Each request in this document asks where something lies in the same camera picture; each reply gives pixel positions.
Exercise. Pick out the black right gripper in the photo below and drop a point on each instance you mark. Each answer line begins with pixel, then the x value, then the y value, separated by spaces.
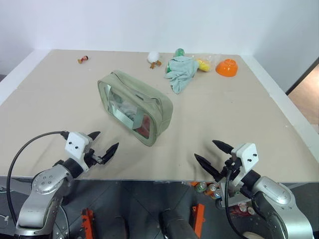
pixel 230 168

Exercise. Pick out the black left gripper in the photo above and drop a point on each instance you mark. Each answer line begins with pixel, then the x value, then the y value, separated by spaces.
pixel 92 157

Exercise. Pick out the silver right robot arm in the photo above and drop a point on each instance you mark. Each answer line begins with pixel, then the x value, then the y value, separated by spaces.
pixel 276 196

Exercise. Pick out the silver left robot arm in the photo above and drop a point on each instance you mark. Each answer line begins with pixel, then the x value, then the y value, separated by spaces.
pixel 45 185

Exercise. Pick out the green zippered pouch bag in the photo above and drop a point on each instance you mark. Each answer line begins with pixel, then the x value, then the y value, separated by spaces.
pixel 134 107

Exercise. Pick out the box of drink bottles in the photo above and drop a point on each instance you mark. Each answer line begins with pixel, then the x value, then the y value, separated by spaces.
pixel 211 190

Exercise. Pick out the orange black clamp tool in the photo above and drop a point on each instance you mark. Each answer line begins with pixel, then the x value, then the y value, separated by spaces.
pixel 87 222
pixel 198 220

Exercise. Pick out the dark rounded robot leg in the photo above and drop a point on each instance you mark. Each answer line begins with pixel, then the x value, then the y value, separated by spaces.
pixel 177 224

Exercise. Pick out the small red brown figurine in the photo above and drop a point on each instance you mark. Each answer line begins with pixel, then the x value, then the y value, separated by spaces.
pixel 83 59

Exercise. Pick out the orange plastic bowl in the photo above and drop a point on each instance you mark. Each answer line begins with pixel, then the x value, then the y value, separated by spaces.
pixel 226 67

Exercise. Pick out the light blue crumpled cloth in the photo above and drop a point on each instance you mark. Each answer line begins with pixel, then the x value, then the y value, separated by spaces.
pixel 183 72

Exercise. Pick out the yellow plush toy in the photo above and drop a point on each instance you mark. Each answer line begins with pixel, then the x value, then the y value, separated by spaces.
pixel 204 65

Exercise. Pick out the white egg-shaped toy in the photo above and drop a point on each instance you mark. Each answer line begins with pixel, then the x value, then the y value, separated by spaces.
pixel 153 56

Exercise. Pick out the green plastic bottle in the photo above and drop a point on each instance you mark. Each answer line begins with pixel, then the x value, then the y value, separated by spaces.
pixel 178 53

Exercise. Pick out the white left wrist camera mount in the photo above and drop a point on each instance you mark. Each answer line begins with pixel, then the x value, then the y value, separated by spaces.
pixel 76 145

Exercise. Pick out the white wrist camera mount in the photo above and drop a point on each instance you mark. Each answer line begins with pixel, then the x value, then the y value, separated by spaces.
pixel 76 145
pixel 245 156

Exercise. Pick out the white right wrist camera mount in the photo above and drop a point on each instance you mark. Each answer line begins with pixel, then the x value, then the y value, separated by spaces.
pixel 245 156

